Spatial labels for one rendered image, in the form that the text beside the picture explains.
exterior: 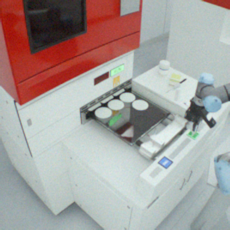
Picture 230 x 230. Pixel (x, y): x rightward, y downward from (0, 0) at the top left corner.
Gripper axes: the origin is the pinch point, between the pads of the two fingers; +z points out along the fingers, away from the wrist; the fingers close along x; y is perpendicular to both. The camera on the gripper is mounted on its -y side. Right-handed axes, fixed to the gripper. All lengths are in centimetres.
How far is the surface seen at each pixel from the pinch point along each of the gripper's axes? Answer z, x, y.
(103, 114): 8, 18, 51
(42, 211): 98, 71, 73
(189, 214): 98, -14, -17
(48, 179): 42, 61, 58
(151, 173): 2.0, 35.3, 1.5
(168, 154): 1.6, 20.8, 3.0
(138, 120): 7.8, 7.2, 33.0
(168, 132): 9.7, 0.9, 15.3
